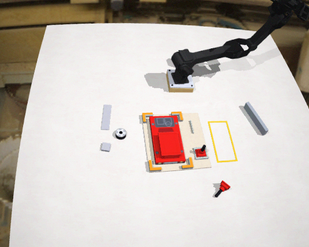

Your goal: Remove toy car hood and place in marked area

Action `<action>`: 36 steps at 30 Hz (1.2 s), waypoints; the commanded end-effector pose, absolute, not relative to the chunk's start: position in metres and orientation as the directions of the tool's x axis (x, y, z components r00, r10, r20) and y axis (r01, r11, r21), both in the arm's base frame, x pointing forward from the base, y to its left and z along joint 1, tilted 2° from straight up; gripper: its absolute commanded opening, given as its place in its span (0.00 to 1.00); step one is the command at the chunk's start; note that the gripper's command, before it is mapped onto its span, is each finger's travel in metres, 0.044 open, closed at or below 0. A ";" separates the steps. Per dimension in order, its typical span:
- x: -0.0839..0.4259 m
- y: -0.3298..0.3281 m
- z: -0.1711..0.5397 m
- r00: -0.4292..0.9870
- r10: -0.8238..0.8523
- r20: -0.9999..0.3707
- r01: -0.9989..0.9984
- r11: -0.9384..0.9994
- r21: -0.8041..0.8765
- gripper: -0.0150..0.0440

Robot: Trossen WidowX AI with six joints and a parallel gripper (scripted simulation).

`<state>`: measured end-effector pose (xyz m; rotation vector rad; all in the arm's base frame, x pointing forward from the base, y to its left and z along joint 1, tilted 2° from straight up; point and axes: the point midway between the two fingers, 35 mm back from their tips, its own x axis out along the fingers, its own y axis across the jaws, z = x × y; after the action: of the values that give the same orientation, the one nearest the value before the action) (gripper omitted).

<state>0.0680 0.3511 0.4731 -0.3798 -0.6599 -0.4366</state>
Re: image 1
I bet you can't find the grey rectangular bar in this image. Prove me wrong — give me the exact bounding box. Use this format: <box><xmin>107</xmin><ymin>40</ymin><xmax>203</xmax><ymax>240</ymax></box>
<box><xmin>101</xmin><ymin>104</ymin><xmax>112</xmax><ymax>130</ymax></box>
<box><xmin>243</xmin><ymin>102</ymin><xmax>268</xmax><ymax>136</ymax></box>

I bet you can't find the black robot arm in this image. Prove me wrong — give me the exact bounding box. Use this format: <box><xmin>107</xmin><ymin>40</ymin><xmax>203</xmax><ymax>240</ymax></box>
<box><xmin>171</xmin><ymin>2</ymin><xmax>293</xmax><ymax>84</ymax></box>

